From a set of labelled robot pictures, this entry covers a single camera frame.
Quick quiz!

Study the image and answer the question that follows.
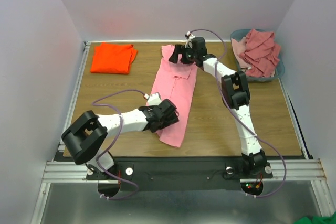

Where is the green cloth at corner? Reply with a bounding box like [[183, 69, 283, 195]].
[[294, 214, 335, 224]]

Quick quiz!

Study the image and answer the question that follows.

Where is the light pink t shirt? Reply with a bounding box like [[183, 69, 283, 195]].
[[151, 45, 198, 148]]

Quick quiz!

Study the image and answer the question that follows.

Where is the left aluminium frame rail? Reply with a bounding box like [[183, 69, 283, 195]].
[[42, 41, 91, 183]]

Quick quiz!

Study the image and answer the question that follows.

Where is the pale pink garment in basket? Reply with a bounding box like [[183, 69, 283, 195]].
[[231, 37, 250, 69]]

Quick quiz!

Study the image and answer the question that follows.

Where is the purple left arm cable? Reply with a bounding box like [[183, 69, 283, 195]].
[[91, 89, 150, 200]]

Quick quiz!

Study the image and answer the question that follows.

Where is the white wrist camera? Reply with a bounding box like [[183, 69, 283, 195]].
[[146, 92, 162, 106], [185, 31, 196, 48]]

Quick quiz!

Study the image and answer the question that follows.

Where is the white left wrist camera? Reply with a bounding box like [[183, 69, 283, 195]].
[[146, 92, 162, 106]]

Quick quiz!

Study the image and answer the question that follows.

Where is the folded orange t shirt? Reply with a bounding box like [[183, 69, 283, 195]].
[[90, 42, 138, 74]]

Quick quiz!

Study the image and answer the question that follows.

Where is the dusty rose t shirt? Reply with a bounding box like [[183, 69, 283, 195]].
[[239, 29, 281, 78]]

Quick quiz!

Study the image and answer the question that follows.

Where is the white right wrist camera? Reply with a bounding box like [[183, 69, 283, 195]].
[[185, 31, 196, 48]]

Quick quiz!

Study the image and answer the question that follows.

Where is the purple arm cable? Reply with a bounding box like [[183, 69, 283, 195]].
[[91, 89, 150, 200], [186, 28, 287, 199]]

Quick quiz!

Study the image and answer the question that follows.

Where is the blue plastic laundry basket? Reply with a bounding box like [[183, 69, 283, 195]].
[[230, 28, 285, 83]]

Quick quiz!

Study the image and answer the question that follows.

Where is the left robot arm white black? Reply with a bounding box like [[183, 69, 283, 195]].
[[61, 99, 179, 179]]

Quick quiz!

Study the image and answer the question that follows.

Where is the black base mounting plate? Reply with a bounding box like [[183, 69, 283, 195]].
[[86, 156, 273, 196]]

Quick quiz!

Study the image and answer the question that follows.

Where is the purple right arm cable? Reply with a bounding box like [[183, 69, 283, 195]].
[[186, 28, 287, 199]]

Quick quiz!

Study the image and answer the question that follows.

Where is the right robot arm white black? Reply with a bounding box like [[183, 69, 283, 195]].
[[169, 37, 268, 177]]

